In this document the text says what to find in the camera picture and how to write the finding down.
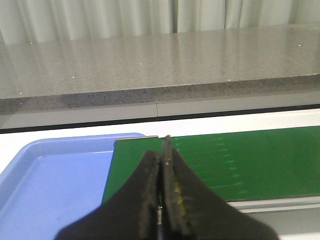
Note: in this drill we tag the green conveyor belt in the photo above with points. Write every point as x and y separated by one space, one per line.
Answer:
255 165

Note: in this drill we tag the white pleated curtain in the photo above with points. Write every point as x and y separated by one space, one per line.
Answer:
39 21

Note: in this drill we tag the grey speckled stone counter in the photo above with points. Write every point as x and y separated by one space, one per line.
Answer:
58 83

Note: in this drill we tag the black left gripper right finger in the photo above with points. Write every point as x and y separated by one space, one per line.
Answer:
194 212

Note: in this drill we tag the aluminium conveyor side rail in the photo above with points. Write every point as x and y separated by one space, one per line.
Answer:
278 204

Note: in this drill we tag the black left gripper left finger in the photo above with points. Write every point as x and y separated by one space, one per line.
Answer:
131 213

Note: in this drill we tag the blue plastic tray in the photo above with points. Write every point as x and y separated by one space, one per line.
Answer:
51 183

